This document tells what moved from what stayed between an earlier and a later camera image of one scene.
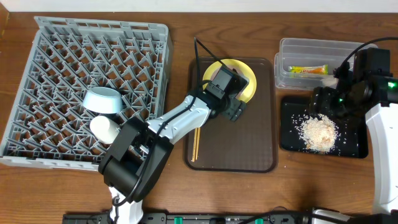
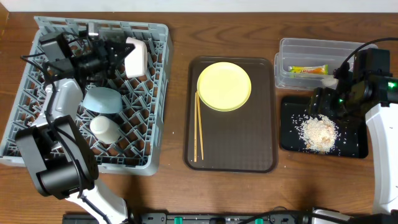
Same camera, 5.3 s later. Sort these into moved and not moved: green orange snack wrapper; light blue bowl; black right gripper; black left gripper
Moved: black left gripper
Not moved: green orange snack wrapper; light blue bowl; black right gripper
